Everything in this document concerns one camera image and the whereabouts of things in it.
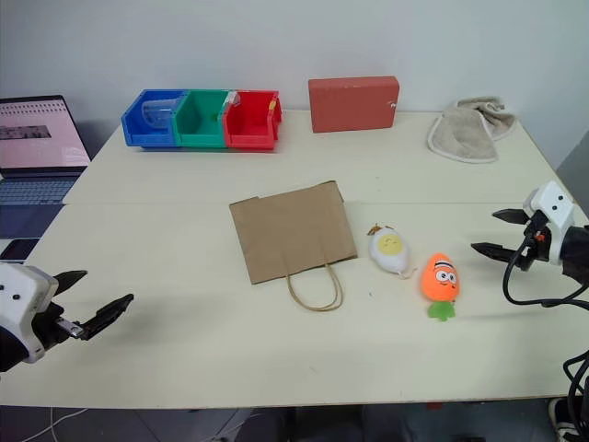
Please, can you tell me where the red plastic storage bin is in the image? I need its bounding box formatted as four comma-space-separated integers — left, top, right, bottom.
222, 89, 283, 153

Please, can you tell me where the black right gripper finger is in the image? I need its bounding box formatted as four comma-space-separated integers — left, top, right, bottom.
470, 241, 517, 265
491, 207, 531, 227

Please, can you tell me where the brown paper bag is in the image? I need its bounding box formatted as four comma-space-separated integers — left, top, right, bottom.
228, 180, 359, 313

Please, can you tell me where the black cable bundle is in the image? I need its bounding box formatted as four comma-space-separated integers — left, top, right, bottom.
562, 348, 589, 442

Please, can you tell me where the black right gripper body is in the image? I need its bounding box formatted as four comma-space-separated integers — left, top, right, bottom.
512, 210, 553, 274

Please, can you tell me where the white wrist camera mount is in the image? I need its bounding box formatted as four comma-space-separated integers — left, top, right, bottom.
524, 180, 577, 267
0, 261, 61, 366

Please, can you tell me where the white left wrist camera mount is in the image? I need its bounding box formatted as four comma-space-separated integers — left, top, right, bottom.
0, 261, 61, 366

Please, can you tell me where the black smartphone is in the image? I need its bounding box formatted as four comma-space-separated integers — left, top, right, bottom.
0, 238, 42, 265

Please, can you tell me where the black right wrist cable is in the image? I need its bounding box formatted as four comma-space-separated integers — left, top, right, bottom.
502, 224, 589, 308

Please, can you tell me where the blue plastic storage bin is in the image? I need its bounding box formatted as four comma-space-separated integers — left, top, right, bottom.
120, 87, 190, 150

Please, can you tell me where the beige towel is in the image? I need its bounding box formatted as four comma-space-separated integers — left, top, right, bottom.
426, 95, 518, 164

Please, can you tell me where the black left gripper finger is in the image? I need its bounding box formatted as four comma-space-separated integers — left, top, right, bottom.
75, 293, 135, 343
53, 269, 89, 296

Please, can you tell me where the red brick block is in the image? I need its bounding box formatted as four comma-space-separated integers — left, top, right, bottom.
307, 76, 400, 134

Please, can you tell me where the black and white sneaker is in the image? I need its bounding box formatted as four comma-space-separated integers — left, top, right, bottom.
548, 397, 582, 439

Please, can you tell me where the white floor cable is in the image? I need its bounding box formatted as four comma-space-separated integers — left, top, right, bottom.
44, 406, 89, 442

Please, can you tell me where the open laptop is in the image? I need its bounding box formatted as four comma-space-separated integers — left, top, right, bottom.
0, 94, 92, 241

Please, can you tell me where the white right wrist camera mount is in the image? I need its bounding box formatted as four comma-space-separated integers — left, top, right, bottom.
524, 180, 577, 267

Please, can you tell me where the orange carrot plush toy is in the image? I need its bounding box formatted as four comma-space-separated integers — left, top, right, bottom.
418, 251, 462, 321

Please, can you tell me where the clear plastic cup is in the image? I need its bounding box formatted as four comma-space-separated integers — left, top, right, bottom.
141, 97, 181, 134

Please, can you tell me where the green plastic storage bin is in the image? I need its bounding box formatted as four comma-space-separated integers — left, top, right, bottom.
171, 88, 237, 150

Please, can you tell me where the white egg plush toy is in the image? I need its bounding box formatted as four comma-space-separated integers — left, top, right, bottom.
366, 223, 414, 281

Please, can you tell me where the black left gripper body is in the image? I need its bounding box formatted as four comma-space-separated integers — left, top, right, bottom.
32, 298, 87, 356

